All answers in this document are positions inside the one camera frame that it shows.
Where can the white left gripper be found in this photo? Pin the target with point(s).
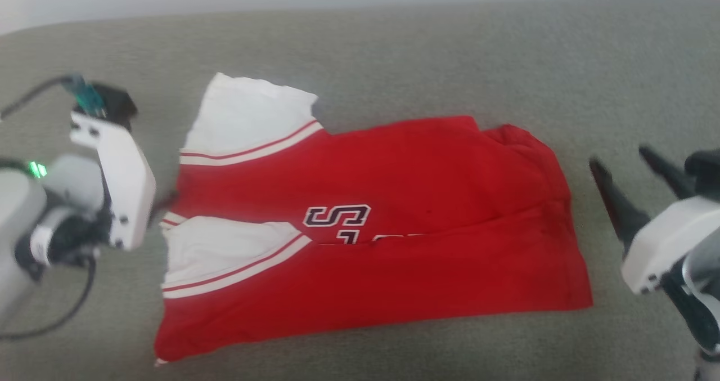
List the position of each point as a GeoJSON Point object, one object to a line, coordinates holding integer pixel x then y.
{"type": "Point", "coordinates": [126, 184]}

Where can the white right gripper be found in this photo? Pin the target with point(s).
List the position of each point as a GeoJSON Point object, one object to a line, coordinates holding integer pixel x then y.
{"type": "Point", "coordinates": [664, 240]}

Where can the red and white jersey shirt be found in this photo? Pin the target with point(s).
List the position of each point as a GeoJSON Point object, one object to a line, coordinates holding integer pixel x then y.
{"type": "Point", "coordinates": [394, 229]}

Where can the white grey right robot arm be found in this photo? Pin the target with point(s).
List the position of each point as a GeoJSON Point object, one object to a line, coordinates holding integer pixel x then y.
{"type": "Point", "coordinates": [700, 296]}

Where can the grey fabric sofa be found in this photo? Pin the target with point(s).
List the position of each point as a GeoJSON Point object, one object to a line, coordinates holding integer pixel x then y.
{"type": "Point", "coordinates": [394, 43]}

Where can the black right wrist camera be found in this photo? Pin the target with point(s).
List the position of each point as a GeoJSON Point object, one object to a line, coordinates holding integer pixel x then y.
{"type": "Point", "coordinates": [706, 170]}

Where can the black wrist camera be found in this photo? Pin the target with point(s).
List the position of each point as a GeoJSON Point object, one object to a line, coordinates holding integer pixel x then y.
{"type": "Point", "coordinates": [118, 105]}
{"type": "Point", "coordinates": [706, 170]}

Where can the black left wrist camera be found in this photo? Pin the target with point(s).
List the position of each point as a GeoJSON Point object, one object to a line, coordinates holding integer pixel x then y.
{"type": "Point", "coordinates": [118, 105]}

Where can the teal left camera connector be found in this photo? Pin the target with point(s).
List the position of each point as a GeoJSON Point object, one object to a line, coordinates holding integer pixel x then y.
{"type": "Point", "coordinates": [87, 95]}

